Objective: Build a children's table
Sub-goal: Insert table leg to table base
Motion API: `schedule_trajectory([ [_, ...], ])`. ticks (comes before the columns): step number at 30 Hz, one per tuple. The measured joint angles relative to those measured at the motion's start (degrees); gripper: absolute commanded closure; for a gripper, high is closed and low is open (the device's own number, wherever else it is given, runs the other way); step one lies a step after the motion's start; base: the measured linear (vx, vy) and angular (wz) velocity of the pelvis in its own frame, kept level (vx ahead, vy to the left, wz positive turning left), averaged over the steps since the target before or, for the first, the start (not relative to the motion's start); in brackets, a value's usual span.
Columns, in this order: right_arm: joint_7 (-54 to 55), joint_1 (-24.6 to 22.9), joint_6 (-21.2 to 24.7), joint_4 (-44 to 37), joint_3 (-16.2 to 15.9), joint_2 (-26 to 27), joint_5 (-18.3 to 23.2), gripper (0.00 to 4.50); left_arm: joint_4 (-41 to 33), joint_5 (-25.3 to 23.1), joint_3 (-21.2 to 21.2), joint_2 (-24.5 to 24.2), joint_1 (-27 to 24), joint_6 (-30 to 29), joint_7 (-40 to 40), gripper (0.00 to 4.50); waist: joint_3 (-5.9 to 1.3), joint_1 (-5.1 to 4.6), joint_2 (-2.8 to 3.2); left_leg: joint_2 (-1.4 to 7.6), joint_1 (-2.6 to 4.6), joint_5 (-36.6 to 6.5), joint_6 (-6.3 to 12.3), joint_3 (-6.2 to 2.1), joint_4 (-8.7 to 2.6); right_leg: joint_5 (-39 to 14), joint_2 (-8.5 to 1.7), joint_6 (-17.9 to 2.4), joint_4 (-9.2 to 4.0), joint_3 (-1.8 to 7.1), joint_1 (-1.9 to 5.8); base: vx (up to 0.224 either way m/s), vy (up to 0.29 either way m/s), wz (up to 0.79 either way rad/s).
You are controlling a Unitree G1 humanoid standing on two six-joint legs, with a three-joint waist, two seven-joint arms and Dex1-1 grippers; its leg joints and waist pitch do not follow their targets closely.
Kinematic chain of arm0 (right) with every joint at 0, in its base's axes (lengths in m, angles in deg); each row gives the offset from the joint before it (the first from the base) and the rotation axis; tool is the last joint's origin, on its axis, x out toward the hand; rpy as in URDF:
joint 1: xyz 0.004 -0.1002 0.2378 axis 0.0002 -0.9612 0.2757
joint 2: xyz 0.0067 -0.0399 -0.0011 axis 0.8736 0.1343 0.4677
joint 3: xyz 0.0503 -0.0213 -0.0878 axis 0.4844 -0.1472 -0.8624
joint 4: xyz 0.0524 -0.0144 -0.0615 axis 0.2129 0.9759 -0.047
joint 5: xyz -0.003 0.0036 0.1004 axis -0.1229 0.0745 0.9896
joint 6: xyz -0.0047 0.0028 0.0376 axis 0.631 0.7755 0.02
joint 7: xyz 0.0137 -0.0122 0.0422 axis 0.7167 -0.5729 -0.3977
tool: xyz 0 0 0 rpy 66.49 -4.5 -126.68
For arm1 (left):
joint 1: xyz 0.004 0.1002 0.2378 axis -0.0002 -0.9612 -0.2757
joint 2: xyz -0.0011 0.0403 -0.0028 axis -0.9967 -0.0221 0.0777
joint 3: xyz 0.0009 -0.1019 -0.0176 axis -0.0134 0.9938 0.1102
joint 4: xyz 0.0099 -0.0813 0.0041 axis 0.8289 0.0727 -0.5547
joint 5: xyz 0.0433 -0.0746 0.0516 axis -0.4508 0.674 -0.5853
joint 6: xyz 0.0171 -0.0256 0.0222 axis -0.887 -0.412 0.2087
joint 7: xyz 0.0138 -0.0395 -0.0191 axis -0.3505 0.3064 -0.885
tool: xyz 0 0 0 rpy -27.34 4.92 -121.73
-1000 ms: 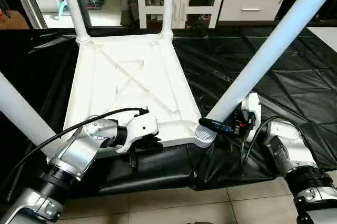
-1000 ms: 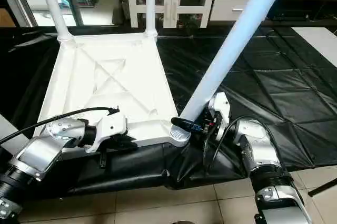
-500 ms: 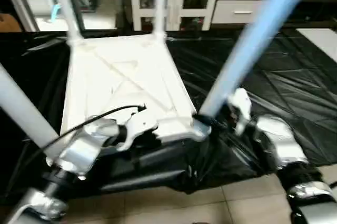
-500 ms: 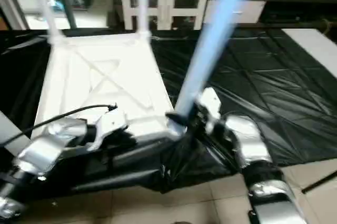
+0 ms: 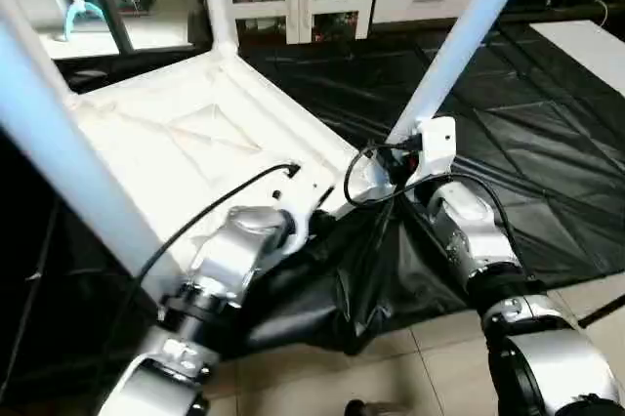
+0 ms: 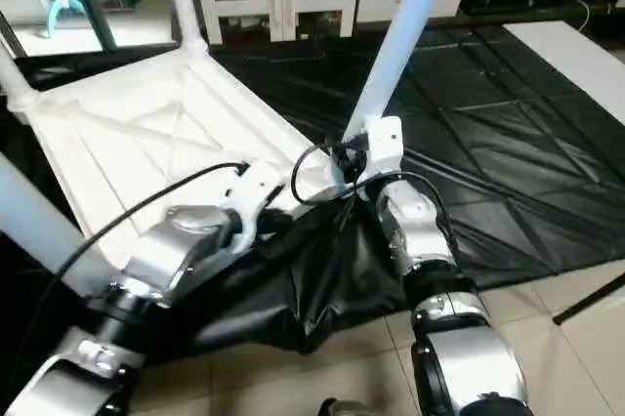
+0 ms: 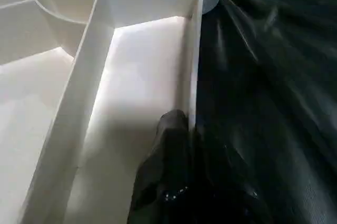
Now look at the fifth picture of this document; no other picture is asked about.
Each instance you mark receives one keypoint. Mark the white plastic table top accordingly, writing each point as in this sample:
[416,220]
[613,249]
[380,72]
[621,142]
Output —
[195,133]

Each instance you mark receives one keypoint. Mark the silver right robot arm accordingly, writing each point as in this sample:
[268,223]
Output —
[479,240]

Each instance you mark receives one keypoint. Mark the black work mat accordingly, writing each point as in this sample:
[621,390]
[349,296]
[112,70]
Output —
[508,143]

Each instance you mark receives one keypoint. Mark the white flat board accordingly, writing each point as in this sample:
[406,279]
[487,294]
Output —
[586,50]

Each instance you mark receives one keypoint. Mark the black slanted pole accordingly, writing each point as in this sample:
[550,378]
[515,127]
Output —
[105,1]

